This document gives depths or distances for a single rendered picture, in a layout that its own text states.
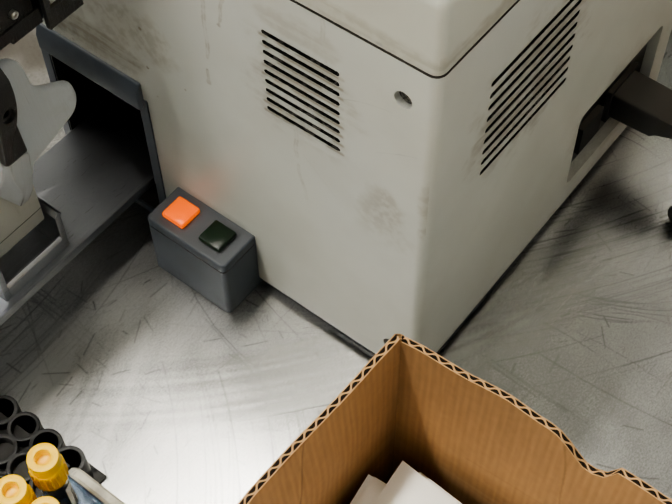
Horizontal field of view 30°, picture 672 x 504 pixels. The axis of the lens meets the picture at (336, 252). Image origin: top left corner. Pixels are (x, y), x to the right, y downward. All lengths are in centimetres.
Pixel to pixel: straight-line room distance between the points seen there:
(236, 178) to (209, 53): 9
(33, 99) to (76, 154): 14
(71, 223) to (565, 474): 34
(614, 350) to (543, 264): 7
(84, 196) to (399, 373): 26
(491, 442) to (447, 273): 11
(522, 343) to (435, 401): 16
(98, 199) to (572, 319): 29
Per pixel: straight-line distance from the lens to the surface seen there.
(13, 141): 63
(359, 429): 59
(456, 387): 57
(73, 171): 78
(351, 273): 68
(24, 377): 75
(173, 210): 73
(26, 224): 72
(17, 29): 63
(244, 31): 59
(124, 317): 76
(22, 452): 70
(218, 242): 72
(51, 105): 66
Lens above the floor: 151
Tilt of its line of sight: 55 degrees down
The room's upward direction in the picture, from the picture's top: 1 degrees counter-clockwise
